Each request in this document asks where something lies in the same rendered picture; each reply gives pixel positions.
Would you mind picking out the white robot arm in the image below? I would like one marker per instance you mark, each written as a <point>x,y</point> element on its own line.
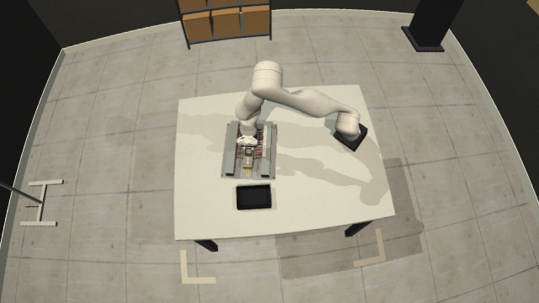
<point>267,85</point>

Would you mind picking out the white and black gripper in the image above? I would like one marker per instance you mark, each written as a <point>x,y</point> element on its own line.
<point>248,139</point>

